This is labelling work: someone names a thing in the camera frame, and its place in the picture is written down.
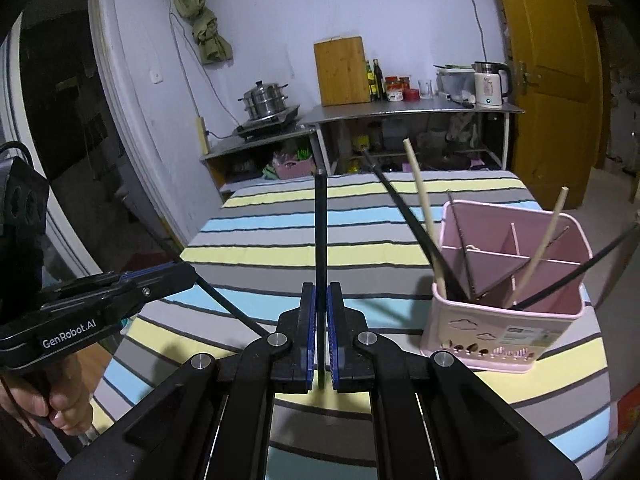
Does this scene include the wooden chopstick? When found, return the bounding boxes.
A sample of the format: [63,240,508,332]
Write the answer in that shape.
[503,186,568,309]
[402,138,447,299]

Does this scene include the long black chopstick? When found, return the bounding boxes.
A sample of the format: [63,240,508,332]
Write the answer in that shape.
[314,169,326,390]

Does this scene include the metal chopstick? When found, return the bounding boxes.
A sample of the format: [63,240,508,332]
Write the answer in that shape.
[447,190,477,302]

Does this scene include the metal kitchen shelf table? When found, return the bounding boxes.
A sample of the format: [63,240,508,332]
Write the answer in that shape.
[201,94,522,197]

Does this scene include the person's left hand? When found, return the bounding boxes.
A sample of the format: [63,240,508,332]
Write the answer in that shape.
[1,354,93,436]

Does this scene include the striped tablecloth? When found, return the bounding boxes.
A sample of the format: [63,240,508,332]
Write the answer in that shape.
[91,174,611,479]

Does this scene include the black chopstick in holder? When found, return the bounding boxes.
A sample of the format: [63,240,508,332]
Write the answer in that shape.
[362,150,470,302]

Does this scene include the pink basket on shelf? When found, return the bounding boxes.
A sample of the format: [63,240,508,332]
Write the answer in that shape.
[271,154,316,180]

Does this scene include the pink utensil holder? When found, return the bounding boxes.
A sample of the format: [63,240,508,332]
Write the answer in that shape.
[420,200,592,373]

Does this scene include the black induction cooker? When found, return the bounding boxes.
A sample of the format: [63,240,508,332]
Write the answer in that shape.
[233,105,299,139]

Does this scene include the stainless steel steamer pot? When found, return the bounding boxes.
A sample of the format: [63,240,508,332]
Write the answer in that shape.
[240,80,288,120]

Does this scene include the dark sauce bottles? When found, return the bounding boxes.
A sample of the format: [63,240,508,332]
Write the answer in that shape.
[367,58,384,102]

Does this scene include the red lidded jars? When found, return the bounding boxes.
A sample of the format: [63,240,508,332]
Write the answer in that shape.
[384,76,420,102]

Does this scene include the wooden cutting board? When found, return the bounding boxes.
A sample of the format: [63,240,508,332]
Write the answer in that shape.
[314,36,370,106]

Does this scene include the clear plastic container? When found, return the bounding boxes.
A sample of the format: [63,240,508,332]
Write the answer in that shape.
[436,64,475,101]

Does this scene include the yellow wooden door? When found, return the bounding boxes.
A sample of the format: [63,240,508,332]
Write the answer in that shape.
[501,0,602,209]

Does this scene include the green hanging cloth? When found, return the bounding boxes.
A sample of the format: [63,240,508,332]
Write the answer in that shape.
[174,0,233,64]

